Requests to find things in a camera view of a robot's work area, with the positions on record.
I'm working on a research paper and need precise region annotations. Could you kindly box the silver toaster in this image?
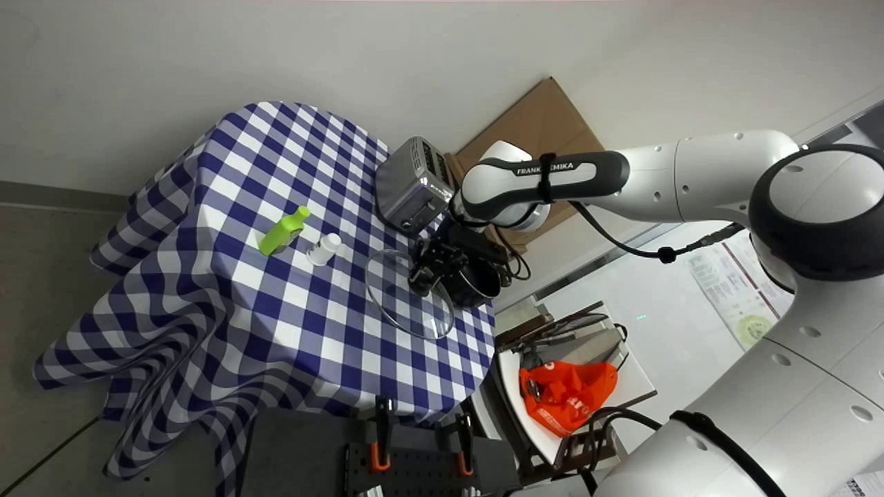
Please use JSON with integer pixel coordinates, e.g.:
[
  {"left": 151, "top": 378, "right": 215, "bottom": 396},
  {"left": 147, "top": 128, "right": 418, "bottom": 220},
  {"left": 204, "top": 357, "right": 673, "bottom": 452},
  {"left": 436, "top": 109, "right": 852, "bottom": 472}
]
[{"left": 372, "top": 136, "right": 455, "bottom": 240}]

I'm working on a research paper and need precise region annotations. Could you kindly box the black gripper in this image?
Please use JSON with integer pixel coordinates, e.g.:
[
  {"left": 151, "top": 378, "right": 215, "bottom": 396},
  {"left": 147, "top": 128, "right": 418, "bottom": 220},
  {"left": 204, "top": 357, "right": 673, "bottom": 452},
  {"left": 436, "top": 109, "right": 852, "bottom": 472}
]
[{"left": 407, "top": 216, "right": 515, "bottom": 299}]

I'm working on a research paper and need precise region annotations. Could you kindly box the green plastic bottle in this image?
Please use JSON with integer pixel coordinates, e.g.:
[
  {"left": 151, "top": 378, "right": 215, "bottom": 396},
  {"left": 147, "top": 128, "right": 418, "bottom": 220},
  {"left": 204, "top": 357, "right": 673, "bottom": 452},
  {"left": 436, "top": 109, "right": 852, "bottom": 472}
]
[{"left": 255, "top": 204, "right": 314, "bottom": 259}]

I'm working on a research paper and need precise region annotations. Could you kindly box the blue white checkered tablecloth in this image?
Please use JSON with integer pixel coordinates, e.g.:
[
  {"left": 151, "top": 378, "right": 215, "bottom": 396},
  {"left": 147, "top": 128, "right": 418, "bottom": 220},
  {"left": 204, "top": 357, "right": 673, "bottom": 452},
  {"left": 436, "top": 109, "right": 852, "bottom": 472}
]
[{"left": 32, "top": 96, "right": 499, "bottom": 487}]

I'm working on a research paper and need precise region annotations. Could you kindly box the large cardboard box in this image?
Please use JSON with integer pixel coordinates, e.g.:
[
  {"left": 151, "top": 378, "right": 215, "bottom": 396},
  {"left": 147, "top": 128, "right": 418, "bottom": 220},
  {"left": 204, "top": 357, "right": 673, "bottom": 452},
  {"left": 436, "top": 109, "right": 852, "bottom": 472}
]
[{"left": 448, "top": 75, "right": 611, "bottom": 258}]

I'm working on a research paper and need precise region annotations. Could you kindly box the small white bottle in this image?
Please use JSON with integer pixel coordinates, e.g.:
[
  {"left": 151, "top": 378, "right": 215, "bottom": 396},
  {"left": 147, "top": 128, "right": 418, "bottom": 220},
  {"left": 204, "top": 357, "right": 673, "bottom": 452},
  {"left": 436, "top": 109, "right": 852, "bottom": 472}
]
[{"left": 307, "top": 230, "right": 354, "bottom": 271}]

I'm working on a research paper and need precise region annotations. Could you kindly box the glass lid with black knob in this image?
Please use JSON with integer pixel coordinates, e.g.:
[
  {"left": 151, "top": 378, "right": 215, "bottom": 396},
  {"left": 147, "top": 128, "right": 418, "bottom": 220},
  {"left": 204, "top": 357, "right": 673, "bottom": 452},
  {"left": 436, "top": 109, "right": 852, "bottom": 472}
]
[{"left": 361, "top": 253, "right": 455, "bottom": 342}]

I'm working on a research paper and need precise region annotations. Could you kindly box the orange plastic bag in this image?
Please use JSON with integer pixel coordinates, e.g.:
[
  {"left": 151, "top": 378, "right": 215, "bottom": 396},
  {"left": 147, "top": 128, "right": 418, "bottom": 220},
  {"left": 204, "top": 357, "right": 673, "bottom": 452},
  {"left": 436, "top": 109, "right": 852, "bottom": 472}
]
[{"left": 517, "top": 360, "right": 621, "bottom": 438}]

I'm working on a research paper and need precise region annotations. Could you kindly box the black clamp with orange handle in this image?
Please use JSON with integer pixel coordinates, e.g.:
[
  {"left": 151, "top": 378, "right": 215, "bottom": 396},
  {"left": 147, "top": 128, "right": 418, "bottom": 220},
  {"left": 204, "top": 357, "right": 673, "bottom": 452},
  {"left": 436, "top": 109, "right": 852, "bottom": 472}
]
[
  {"left": 451, "top": 412, "right": 483, "bottom": 480},
  {"left": 364, "top": 396, "right": 397, "bottom": 478}
]

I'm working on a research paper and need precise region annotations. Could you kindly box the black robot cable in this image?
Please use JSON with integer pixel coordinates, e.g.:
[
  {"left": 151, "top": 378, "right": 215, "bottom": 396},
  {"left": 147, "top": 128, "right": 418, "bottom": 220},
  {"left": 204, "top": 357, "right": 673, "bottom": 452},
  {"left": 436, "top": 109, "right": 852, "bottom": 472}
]
[{"left": 537, "top": 150, "right": 751, "bottom": 265}]

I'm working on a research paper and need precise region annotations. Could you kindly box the paper sheet with green logo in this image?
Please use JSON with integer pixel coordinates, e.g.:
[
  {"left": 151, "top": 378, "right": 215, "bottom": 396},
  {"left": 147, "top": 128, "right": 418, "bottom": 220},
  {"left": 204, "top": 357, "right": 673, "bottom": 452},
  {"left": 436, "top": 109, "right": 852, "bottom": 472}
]
[{"left": 684, "top": 242, "right": 784, "bottom": 354}]

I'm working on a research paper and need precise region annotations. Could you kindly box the dark metal tools pile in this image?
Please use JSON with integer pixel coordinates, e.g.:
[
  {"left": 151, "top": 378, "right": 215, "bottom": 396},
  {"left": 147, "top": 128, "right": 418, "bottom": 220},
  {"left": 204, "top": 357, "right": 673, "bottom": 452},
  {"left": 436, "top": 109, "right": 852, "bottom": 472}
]
[{"left": 495, "top": 299, "right": 633, "bottom": 371}]

